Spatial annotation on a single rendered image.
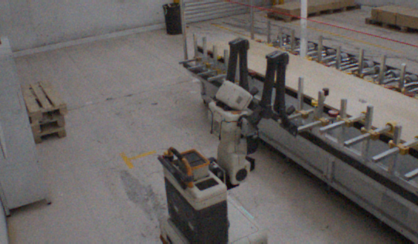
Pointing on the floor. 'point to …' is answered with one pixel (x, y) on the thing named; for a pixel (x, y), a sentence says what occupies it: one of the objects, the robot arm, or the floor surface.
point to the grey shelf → (15, 136)
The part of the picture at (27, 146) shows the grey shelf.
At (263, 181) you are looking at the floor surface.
